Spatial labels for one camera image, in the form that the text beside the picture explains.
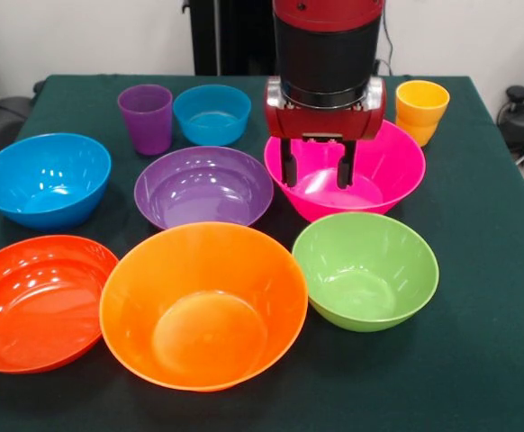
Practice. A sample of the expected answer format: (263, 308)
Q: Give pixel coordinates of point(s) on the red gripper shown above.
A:
(325, 123)

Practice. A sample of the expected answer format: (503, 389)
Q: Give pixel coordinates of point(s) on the pink bowl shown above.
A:
(388, 180)

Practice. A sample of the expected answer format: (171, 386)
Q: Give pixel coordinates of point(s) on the purple bowl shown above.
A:
(203, 189)

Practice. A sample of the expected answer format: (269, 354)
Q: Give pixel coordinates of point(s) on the green bowl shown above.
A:
(365, 274)

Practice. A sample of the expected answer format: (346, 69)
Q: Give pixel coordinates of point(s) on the large orange bowl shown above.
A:
(203, 315)

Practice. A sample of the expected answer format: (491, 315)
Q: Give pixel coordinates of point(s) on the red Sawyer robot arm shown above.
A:
(327, 45)

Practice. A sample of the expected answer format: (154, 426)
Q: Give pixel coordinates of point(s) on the yellow cup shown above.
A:
(419, 112)

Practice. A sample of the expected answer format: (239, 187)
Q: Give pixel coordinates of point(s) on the small blue bowl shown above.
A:
(210, 121)

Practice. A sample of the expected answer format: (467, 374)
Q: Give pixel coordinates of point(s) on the purple cup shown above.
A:
(147, 121)

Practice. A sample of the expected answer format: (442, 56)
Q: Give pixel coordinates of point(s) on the dark green table cloth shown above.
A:
(262, 405)

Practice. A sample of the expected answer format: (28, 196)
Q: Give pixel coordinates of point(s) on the large blue bowl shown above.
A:
(41, 180)

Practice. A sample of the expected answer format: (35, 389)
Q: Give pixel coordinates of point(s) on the red bowl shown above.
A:
(37, 306)

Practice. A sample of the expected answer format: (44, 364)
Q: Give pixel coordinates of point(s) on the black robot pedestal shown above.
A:
(235, 36)

